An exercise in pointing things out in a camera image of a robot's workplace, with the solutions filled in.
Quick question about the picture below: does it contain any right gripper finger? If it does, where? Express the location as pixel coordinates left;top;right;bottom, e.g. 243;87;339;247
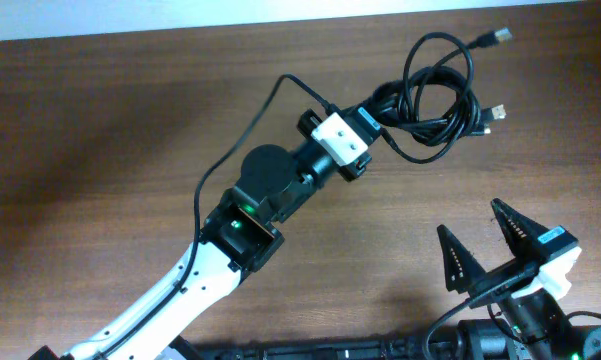
490;198;545;258
437;225;486;294

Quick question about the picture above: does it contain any black USB cable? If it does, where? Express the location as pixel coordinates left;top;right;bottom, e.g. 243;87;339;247
352;26;514;165

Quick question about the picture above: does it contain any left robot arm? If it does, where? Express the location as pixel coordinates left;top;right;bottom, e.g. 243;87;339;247
61;107;383;359

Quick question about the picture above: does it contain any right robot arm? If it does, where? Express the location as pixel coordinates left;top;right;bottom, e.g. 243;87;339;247
421;198;601;359

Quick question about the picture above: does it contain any right camera black cable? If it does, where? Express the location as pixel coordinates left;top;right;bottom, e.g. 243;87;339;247
422;279;601;360

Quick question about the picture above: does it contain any camera black cable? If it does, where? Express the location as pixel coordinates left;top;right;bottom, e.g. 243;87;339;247
94;73;334;360
422;279;601;360

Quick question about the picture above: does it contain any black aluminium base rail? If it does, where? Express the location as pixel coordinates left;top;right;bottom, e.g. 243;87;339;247
169;322;601;360

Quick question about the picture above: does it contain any left camera black cable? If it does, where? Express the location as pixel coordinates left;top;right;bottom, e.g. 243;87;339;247
94;73;334;360

